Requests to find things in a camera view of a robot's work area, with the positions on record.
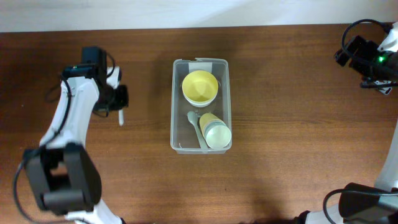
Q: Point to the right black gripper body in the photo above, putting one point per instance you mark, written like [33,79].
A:
[369,63]

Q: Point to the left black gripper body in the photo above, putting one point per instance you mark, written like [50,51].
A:
[112,99]

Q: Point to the short white plastic spoon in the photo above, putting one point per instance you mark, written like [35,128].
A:
[121,117]

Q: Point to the long white plastic spoon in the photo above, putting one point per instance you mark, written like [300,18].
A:
[193,119]

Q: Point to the white plastic bowl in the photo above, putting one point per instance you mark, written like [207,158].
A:
[200,104]

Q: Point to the yellow plastic bowl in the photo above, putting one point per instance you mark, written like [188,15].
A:
[200,87]

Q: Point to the yellow plastic cup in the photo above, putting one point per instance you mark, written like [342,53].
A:
[206,119]

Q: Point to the cream plastic cup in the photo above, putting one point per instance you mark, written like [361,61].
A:
[218,141]

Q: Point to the green plastic cup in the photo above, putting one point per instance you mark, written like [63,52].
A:
[214,127]

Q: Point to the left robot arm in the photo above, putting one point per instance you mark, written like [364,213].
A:
[62,177]

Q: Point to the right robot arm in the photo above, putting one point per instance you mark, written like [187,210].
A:
[358,203]

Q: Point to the clear plastic storage container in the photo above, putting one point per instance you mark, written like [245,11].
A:
[183,137]

